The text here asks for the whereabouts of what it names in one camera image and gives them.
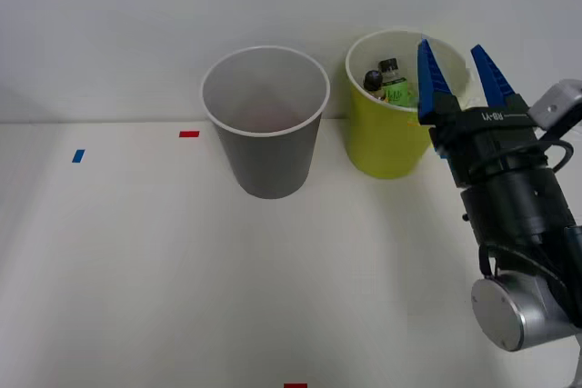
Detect yellow-green plastic waste bin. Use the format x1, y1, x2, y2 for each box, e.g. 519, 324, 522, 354
344, 28, 472, 181

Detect yellow label plastic bottle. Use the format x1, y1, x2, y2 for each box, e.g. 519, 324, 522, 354
362, 68, 388, 104

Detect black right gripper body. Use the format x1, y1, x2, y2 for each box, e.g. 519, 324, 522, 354
428, 106, 555, 189

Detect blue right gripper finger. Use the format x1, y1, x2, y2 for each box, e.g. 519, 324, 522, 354
469, 44, 529, 113
416, 37, 463, 129

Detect green label plastic bottle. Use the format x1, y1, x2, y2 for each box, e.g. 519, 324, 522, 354
377, 57, 414, 109

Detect grey plastic waste bin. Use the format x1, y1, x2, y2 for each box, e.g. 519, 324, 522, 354
200, 45, 331, 201

